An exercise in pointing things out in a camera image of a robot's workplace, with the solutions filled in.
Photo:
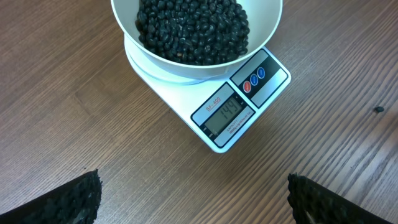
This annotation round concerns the stray black bean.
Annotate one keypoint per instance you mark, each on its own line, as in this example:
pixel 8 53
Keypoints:
pixel 379 109

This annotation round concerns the white bowl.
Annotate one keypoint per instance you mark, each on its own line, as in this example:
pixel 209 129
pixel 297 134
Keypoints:
pixel 263 17

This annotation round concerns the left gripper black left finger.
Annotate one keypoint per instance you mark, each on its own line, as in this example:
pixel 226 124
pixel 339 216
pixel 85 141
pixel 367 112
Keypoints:
pixel 77 201

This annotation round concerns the white digital kitchen scale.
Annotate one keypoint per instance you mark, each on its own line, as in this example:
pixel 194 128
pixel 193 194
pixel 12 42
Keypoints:
pixel 219 110

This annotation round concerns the pile of black beans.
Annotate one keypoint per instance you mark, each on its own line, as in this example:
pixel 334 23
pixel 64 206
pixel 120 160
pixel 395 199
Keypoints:
pixel 193 32

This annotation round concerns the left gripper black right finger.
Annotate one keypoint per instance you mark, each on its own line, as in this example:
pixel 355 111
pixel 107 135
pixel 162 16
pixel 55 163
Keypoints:
pixel 313 203

